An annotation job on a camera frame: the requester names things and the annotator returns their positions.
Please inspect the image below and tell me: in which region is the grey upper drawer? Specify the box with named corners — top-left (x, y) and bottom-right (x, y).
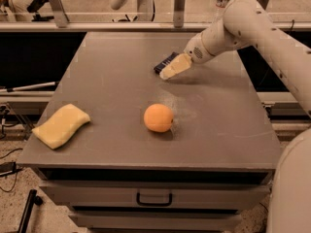
top-left (40, 181), bottom-right (269, 211)

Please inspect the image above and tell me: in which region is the orange fruit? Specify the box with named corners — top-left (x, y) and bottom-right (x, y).
top-left (144, 104), bottom-right (174, 133)

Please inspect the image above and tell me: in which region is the metal railing with posts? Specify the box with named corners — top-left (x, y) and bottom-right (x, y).
top-left (1, 0), bottom-right (311, 32)

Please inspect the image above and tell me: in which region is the grey lower drawer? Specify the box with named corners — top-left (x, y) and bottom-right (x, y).
top-left (69, 211), bottom-right (241, 231)

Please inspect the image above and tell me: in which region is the black power adapter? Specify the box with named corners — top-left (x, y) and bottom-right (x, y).
top-left (0, 162), bottom-right (17, 177)

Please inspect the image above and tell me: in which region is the black floor stand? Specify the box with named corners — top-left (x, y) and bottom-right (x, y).
top-left (17, 189), bottom-right (43, 233)

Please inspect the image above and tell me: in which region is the grey metal rod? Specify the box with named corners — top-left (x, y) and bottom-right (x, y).
top-left (0, 82), bottom-right (59, 93)

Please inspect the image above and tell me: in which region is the grey drawer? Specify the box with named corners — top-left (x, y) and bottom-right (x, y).
top-left (40, 181), bottom-right (269, 211)
top-left (69, 211), bottom-right (241, 231)

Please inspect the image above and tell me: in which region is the black drawer handle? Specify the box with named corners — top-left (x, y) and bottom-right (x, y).
top-left (136, 192), bottom-right (173, 207)

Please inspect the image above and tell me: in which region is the yellow sponge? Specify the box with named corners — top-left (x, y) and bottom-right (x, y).
top-left (32, 104), bottom-right (90, 150)

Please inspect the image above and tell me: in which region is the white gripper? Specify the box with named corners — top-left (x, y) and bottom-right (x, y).
top-left (159, 33), bottom-right (214, 80)

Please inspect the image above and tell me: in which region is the clear plastic water bottle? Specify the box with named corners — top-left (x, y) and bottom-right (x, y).
top-left (213, 0), bottom-right (230, 22)

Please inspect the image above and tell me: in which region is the seated person in background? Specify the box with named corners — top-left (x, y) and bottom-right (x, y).
top-left (0, 0), bottom-right (51, 23)

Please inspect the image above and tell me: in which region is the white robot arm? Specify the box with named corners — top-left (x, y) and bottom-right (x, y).
top-left (159, 0), bottom-right (311, 233)

